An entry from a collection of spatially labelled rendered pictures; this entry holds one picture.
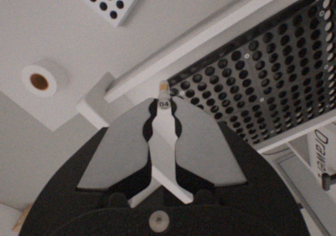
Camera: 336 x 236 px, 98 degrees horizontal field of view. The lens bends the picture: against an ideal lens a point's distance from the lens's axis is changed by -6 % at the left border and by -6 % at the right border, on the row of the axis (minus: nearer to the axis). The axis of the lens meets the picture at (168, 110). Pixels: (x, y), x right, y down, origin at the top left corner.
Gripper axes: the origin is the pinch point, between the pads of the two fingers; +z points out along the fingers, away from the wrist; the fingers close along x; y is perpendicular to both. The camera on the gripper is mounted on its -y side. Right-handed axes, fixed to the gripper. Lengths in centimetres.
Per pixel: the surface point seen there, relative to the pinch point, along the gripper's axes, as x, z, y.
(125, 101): -7.3, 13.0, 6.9
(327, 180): 35.4, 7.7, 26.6
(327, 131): 32.4, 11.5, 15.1
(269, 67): 13.6, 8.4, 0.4
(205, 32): 5.1, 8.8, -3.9
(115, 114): -7.5, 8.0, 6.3
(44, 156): -131, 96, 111
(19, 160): -163, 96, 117
